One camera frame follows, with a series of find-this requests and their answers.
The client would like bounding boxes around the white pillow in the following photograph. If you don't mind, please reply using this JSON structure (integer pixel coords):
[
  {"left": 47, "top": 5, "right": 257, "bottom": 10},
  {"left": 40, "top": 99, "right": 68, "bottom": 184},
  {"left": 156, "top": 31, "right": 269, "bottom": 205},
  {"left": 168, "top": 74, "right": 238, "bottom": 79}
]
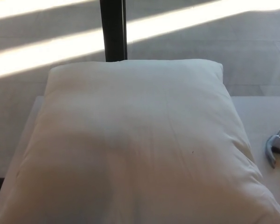
[{"left": 0, "top": 58, "right": 280, "bottom": 224}]

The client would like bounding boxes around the hammer with yellow-wrapped handle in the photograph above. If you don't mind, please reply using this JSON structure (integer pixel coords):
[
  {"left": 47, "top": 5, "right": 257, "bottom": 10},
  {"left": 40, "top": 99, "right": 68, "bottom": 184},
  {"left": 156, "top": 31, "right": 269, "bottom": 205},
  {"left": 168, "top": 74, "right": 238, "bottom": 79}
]
[{"left": 264, "top": 127, "right": 280, "bottom": 169}]

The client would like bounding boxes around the black vertical post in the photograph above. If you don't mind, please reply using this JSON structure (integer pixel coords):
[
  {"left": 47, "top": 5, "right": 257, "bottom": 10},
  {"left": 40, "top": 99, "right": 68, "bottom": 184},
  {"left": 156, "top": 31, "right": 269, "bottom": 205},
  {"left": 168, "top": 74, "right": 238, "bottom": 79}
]
[{"left": 99, "top": 0, "right": 128, "bottom": 63}]

